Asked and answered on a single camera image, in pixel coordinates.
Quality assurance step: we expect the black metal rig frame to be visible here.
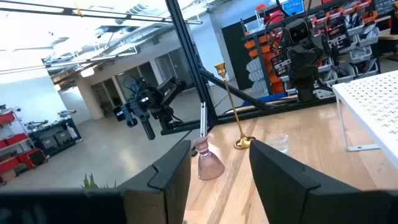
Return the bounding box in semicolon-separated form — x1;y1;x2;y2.
160;0;338;136

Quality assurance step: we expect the black leader arm with handle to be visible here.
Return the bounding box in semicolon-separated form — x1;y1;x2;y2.
112;76;187;141

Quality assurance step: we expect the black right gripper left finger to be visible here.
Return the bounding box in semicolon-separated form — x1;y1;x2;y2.
0;139;192;224

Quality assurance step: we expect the white perforated metal shelf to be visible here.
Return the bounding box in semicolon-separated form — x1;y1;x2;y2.
331;70;398;170

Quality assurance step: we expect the pink ribbed glass candle holder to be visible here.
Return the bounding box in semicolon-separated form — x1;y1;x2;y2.
193;136;226;181

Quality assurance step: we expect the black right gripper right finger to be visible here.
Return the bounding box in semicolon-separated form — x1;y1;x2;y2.
248;139;398;224

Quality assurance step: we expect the black workbench with equipment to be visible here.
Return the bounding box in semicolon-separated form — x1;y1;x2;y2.
24;109;83;156

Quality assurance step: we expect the blue sign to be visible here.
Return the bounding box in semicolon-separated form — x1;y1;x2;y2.
281;0;305;16

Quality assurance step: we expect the tall brass candlestick holder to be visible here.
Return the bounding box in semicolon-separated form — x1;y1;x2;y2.
213;62;256;150

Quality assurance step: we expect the green artificial plant sprig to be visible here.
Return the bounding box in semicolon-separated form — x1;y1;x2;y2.
81;172;118;190

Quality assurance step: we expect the clear ribbed glass candle holder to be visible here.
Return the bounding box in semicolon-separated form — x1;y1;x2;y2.
266;133;290;156

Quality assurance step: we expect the red tool cart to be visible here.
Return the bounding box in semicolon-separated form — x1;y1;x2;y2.
0;105;47;184

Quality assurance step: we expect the storage rack with parts bins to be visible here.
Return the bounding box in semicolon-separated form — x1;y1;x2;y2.
221;0;382;97

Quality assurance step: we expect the silver metal bracket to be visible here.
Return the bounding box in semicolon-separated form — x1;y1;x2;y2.
200;101;208;138

